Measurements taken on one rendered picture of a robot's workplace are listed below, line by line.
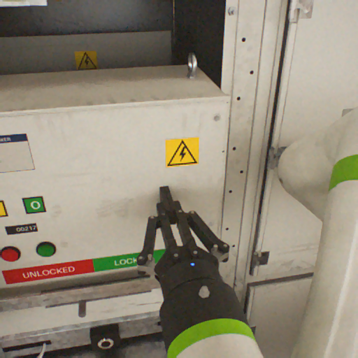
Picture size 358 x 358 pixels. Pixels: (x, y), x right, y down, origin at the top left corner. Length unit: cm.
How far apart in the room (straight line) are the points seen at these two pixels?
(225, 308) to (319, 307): 12
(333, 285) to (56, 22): 125
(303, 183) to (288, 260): 39
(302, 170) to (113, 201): 33
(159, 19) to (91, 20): 25
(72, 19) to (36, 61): 23
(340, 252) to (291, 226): 48
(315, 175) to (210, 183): 18
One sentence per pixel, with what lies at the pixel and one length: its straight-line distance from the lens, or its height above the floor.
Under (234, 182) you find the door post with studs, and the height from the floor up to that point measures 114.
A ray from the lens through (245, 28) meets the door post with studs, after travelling 70.
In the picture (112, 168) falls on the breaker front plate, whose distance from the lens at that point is 58.
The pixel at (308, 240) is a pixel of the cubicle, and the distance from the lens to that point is 100.
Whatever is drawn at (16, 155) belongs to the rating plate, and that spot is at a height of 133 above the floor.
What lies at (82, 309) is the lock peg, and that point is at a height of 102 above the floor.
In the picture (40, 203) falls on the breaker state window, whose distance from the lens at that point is 62.
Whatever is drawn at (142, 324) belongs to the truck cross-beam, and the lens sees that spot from 83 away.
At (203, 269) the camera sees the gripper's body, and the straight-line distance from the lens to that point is 42.
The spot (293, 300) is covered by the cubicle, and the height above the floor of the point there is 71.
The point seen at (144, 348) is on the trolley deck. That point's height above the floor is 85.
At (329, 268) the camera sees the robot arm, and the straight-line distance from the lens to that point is 46.
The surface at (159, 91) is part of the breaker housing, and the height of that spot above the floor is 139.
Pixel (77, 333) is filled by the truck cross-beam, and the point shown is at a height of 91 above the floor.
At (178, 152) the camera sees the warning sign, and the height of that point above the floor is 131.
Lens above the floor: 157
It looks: 32 degrees down
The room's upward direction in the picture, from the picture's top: straight up
